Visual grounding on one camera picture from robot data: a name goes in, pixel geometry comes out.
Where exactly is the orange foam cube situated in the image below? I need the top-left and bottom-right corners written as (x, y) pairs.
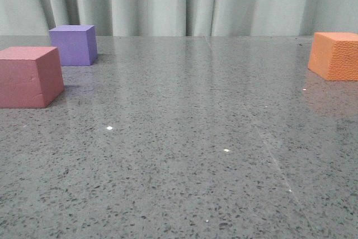
top-left (308, 32), bottom-right (357, 81)

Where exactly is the pink foam cube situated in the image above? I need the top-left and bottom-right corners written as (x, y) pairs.
top-left (1, 46), bottom-right (64, 108)

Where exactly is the purple foam cube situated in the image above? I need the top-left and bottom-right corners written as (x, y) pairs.
top-left (49, 25), bottom-right (98, 66)

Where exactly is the grey-green curtain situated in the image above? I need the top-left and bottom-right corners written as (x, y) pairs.
top-left (1, 0), bottom-right (357, 36)

